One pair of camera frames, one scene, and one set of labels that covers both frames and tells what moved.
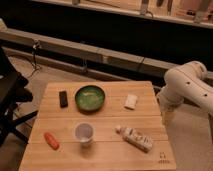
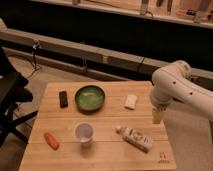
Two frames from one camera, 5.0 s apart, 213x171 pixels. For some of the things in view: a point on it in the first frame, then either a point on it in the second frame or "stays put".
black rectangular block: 63,98 stays put
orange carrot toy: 50,141 stays put
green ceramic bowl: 89,99 stays put
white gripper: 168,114 -> 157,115
